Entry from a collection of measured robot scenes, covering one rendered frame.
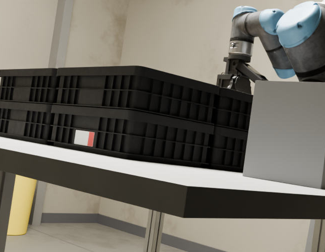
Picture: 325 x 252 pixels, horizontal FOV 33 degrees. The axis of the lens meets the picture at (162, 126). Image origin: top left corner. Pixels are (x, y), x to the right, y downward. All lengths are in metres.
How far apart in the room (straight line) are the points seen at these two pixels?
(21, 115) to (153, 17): 3.07
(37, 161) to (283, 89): 0.62
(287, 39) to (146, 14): 3.54
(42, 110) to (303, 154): 0.81
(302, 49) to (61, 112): 0.69
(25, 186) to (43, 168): 3.01
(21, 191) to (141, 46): 1.69
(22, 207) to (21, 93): 2.17
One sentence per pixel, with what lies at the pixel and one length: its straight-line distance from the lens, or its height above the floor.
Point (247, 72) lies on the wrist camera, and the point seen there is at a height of 1.00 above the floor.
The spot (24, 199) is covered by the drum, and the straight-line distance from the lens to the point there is 3.94.
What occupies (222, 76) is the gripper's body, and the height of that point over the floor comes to 0.99.
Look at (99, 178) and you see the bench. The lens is 0.80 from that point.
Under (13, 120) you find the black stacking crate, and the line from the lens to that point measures 1.88.
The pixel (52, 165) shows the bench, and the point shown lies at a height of 0.69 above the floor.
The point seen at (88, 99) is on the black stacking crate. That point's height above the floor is 0.84.
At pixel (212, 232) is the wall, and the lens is 4.05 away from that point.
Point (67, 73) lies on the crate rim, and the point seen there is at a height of 0.91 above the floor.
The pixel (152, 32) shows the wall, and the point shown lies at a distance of 4.74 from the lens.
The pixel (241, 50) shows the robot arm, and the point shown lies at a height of 1.07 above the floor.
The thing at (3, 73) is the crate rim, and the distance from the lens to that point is 1.97.
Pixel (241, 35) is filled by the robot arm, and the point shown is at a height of 1.11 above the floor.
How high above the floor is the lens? 0.74
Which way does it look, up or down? 2 degrees up
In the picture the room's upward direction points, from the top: 8 degrees clockwise
